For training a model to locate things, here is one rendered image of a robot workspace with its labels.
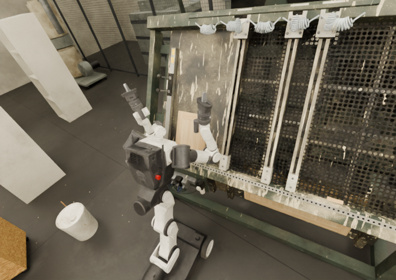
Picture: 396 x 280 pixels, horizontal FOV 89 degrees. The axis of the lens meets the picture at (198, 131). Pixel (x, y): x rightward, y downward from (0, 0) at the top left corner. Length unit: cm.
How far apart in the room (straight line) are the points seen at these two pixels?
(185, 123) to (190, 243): 116
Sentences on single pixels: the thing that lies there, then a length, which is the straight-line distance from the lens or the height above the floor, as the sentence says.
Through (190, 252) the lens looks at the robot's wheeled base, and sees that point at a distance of 223.
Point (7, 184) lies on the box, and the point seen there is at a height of 43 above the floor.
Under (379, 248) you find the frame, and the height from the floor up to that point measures 18.
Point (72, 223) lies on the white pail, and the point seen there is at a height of 37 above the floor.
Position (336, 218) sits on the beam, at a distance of 167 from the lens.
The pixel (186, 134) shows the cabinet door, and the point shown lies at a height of 106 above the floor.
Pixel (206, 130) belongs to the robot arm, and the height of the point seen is 141.
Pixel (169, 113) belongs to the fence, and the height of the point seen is 121.
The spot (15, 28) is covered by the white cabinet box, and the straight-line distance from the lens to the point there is 491.
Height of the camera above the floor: 224
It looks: 40 degrees down
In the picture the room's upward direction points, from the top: 13 degrees counter-clockwise
